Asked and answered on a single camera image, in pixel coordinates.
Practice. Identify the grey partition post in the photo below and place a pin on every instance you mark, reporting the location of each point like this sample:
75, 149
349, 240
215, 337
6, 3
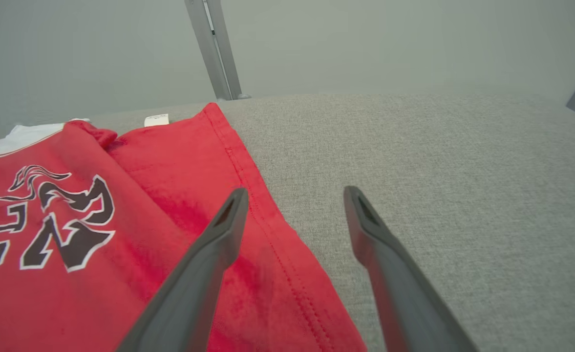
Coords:
224, 44
204, 44

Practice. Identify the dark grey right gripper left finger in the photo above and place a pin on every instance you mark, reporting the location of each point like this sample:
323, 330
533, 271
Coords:
189, 293

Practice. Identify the red jersey with black print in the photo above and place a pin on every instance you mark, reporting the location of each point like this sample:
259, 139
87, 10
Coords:
121, 293

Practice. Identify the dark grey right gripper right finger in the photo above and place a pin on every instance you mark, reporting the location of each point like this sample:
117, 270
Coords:
404, 293

